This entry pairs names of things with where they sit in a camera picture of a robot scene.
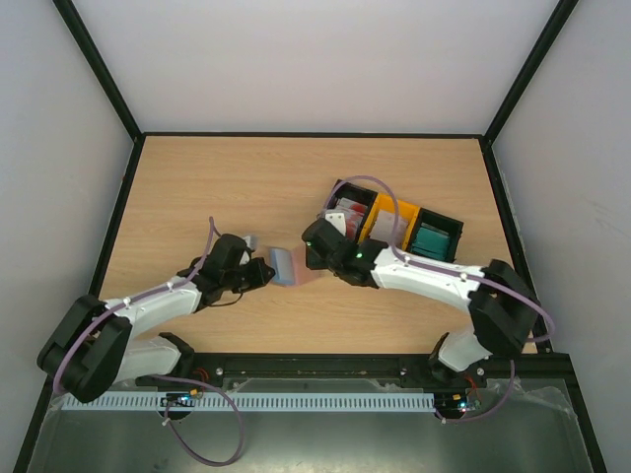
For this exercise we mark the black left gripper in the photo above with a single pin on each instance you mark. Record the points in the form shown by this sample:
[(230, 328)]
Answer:
[(259, 278)]

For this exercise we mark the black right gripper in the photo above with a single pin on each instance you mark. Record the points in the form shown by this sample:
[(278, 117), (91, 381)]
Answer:
[(313, 249)]

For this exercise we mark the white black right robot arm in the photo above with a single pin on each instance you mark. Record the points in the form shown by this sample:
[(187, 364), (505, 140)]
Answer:
[(502, 308)]

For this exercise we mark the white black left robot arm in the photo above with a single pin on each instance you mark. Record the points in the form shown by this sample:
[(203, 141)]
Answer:
[(98, 343)]

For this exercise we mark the red white cards stack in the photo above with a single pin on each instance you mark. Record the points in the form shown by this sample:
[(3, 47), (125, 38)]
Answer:
[(355, 213)]

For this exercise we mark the black card bin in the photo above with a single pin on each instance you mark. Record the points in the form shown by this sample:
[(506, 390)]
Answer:
[(352, 191)]

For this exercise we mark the yellow card bin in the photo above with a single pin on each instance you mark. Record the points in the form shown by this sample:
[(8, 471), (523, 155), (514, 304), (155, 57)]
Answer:
[(408, 211)]

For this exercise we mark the teal cards stack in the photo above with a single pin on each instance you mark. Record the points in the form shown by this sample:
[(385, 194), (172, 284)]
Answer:
[(431, 242)]

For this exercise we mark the black bin with teal cards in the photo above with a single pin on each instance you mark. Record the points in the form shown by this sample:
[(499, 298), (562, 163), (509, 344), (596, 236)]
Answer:
[(452, 226)]

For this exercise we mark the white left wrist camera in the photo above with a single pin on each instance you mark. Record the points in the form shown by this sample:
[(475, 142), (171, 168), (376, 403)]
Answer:
[(251, 242)]

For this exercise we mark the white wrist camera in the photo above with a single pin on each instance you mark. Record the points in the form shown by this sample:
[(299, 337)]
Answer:
[(337, 218), (251, 242)]

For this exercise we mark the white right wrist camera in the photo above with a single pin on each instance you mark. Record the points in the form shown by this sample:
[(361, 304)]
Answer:
[(337, 218)]

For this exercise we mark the black mounting rail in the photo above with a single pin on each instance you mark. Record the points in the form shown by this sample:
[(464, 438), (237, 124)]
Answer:
[(407, 371)]

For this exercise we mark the white slotted cable duct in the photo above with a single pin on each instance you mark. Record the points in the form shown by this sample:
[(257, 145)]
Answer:
[(260, 402)]

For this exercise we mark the black enclosure frame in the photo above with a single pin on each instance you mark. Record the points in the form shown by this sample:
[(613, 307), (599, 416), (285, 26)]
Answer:
[(248, 111)]

